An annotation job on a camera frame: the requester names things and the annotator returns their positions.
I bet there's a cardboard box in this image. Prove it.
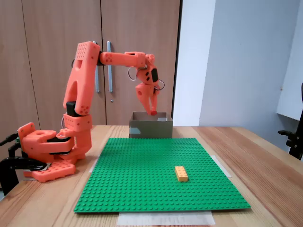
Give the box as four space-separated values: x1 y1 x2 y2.
129 111 174 139

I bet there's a yellow lego block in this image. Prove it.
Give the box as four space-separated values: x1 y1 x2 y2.
175 166 189 183

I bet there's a green lego baseplate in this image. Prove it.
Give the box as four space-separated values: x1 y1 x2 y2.
73 138 251 214

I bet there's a masking tape strip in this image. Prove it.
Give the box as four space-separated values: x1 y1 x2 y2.
212 155 232 178
89 154 101 173
117 211 216 226

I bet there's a brown wooden cabinet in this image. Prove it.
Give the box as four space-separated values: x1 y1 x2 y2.
0 0 183 152

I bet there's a white cabinet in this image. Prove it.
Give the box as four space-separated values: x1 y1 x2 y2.
276 0 303 122

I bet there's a black table clamp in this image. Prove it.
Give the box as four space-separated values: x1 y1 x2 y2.
0 156 48 196

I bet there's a black chair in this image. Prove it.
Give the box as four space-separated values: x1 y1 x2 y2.
277 82 303 161

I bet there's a gripper servo cable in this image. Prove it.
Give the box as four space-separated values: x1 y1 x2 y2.
127 67 166 91

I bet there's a silver cabinet handle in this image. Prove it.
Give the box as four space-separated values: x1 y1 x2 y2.
92 41 100 93
107 41 113 93

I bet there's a black cable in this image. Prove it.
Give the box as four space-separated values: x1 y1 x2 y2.
8 141 23 158
0 133 20 146

